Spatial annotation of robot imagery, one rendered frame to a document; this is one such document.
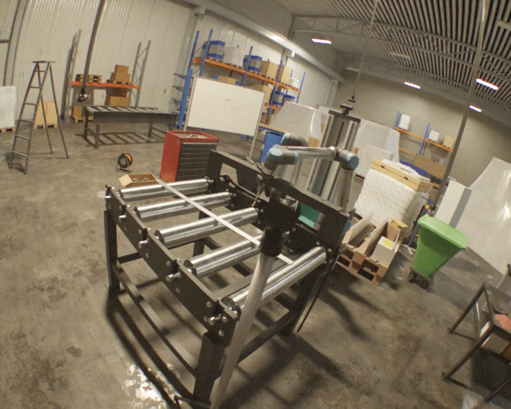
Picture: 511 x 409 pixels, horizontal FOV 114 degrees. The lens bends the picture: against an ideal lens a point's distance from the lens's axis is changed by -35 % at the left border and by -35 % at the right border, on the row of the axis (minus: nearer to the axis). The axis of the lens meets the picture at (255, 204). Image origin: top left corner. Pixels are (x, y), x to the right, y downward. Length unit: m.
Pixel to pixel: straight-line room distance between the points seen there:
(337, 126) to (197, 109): 4.25
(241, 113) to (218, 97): 0.73
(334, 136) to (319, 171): 0.39
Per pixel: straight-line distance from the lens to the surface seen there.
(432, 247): 3.74
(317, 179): 2.68
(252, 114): 6.70
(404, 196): 4.71
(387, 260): 3.35
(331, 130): 2.61
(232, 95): 6.46
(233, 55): 13.09
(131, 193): 1.89
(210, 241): 2.46
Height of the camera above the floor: 1.66
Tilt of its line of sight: 22 degrees down
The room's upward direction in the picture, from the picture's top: 15 degrees clockwise
